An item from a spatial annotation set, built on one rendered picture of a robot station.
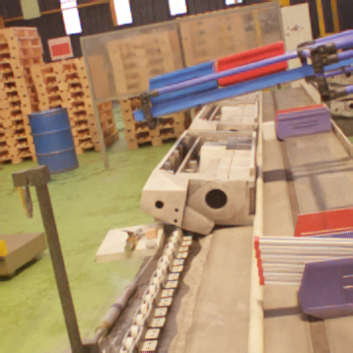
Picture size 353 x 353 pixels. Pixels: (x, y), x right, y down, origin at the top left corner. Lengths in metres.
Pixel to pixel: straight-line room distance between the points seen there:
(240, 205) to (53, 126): 6.92
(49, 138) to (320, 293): 7.77
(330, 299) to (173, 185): 0.91
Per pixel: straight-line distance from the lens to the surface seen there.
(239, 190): 2.30
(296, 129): 4.03
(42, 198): 1.39
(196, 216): 2.28
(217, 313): 1.67
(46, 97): 10.85
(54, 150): 9.11
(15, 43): 10.97
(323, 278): 1.52
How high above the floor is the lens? 1.42
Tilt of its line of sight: 11 degrees down
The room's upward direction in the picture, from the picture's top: 10 degrees counter-clockwise
